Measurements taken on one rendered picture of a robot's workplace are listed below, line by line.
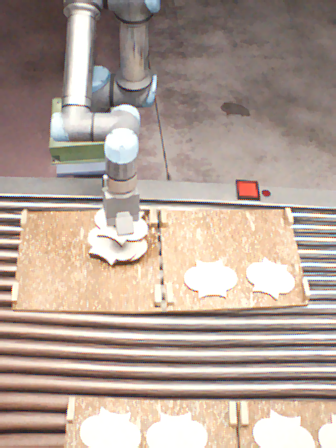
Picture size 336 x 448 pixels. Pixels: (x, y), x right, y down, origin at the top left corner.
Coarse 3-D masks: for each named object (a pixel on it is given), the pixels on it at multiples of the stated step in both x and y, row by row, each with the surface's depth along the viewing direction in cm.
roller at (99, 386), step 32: (0, 384) 134; (32, 384) 134; (64, 384) 134; (96, 384) 135; (128, 384) 136; (160, 384) 136; (192, 384) 137; (224, 384) 137; (256, 384) 137; (288, 384) 138; (320, 384) 138
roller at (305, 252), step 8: (0, 240) 162; (8, 240) 162; (16, 240) 162; (0, 248) 162; (8, 248) 162; (16, 248) 162; (160, 248) 164; (304, 248) 167; (312, 248) 167; (320, 248) 167; (328, 248) 167; (304, 256) 166; (312, 256) 166; (320, 256) 166; (328, 256) 166
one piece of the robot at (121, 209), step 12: (108, 192) 136; (132, 192) 136; (108, 204) 137; (120, 204) 138; (132, 204) 139; (108, 216) 141; (120, 216) 140; (132, 216) 143; (120, 228) 140; (132, 228) 140
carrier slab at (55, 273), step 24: (48, 216) 166; (72, 216) 167; (144, 216) 168; (24, 240) 160; (48, 240) 161; (72, 240) 161; (24, 264) 155; (48, 264) 155; (72, 264) 156; (96, 264) 156; (120, 264) 157; (144, 264) 158; (24, 288) 150; (48, 288) 150; (72, 288) 151; (96, 288) 151; (120, 288) 152; (144, 288) 153; (72, 312) 147; (96, 312) 148; (120, 312) 148; (144, 312) 149
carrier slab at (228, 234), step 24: (168, 216) 169; (192, 216) 170; (216, 216) 170; (240, 216) 171; (264, 216) 171; (168, 240) 163; (192, 240) 164; (216, 240) 164; (240, 240) 165; (264, 240) 165; (288, 240) 166; (168, 264) 158; (192, 264) 159; (240, 264) 159; (288, 264) 160; (240, 288) 154; (168, 312) 149
